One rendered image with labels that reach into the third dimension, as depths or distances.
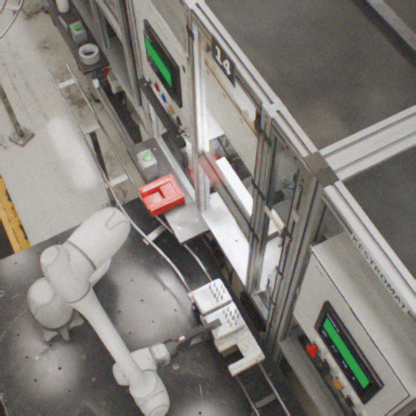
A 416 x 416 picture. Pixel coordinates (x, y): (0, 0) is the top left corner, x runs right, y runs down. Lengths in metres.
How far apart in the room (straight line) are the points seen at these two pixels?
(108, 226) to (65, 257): 0.17
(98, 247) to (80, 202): 1.83
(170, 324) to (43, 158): 1.73
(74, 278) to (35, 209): 1.89
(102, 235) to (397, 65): 1.00
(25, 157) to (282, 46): 2.64
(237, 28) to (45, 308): 1.36
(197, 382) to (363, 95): 1.45
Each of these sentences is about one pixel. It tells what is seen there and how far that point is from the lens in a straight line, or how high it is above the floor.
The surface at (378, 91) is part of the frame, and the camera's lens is 1.58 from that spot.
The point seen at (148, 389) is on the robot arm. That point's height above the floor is 1.05.
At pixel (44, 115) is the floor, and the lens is 4.20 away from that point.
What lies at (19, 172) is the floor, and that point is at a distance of 3.98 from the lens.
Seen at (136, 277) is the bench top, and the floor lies 0.68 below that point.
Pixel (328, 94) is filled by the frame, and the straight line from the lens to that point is 1.55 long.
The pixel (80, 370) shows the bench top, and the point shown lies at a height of 0.68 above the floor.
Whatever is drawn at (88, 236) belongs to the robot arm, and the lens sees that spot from 1.95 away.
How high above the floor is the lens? 3.18
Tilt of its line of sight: 61 degrees down
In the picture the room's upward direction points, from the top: 2 degrees counter-clockwise
